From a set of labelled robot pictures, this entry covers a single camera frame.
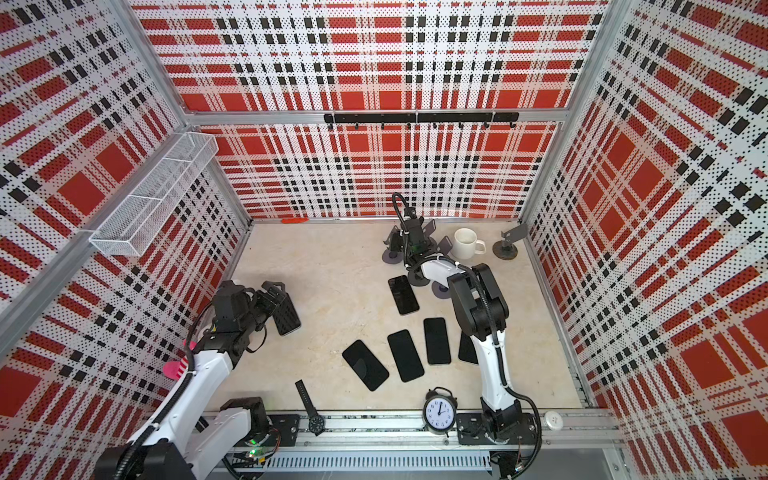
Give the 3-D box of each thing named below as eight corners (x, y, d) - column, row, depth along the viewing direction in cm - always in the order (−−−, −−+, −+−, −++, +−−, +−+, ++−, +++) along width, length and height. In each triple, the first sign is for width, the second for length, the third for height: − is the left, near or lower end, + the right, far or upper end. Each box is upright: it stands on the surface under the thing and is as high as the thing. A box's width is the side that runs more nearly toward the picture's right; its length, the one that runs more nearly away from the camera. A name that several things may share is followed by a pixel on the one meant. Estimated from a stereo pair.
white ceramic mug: (456, 264, 110) (460, 248, 103) (447, 248, 115) (450, 231, 108) (482, 257, 112) (488, 240, 105) (472, 241, 118) (477, 224, 110)
